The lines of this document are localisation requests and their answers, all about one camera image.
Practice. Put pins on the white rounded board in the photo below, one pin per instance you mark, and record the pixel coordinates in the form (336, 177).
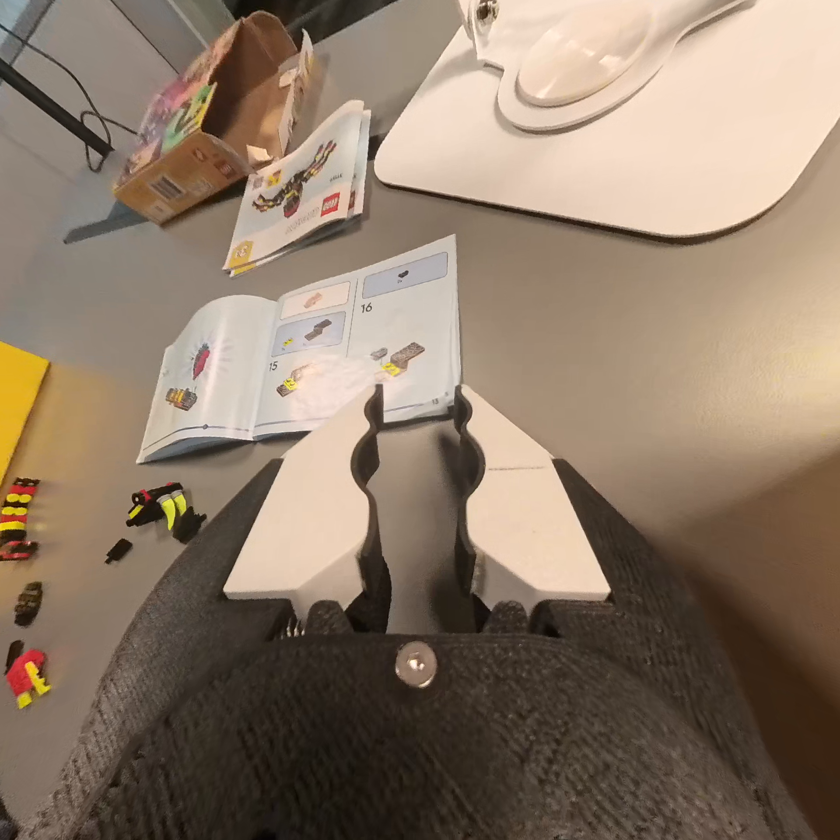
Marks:
(656, 164)

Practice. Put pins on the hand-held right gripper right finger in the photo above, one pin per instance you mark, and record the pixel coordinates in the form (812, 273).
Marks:
(531, 525)

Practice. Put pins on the black metal bar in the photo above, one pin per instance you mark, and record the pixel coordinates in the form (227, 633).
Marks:
(52, 108)

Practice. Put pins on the black rectangular lego piece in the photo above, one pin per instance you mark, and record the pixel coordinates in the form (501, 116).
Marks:
(118, 551)

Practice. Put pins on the black flat lego piece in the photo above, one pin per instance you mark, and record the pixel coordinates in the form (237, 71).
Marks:
(190, 525)

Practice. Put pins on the small dark lego piece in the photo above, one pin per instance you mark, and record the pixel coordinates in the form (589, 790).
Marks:
(28, 602)

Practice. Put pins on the lego instruction booklet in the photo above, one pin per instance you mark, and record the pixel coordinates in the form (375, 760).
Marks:
(229, 367)

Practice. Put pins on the red yellow lego piece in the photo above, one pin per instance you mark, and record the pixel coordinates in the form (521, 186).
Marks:
(26, 676)

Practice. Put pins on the long lego tail assembly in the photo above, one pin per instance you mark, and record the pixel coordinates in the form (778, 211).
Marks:
(16, 518)

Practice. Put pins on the printed paper leaflet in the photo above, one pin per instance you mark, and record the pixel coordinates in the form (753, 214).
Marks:
(295, 210)

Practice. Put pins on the yellow plastic bin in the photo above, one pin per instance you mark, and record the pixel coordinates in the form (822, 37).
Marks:
(16, 407)

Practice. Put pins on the orange cardboard box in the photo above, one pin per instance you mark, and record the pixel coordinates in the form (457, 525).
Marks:
(190, 164)

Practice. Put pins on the black lego assembly yellow claws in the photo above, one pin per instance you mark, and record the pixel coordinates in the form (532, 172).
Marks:
(151, 502)

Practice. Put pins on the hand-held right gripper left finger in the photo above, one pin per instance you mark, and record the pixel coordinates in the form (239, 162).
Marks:
(308, 518)

